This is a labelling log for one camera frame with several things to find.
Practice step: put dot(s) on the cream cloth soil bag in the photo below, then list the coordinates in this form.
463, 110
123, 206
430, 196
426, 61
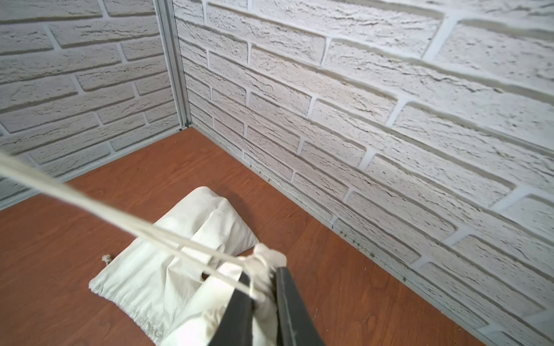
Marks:
198, 322
152, 286

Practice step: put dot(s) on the cream bag drawstring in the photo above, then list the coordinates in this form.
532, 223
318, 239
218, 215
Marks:
13, 169

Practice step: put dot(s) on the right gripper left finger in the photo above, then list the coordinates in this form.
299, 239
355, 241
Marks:
236, 325

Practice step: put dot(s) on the left corner aluminium post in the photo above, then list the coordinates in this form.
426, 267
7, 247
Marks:
171, 46

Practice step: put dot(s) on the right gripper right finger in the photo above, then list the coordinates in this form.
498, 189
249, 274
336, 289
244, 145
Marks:
295, 326

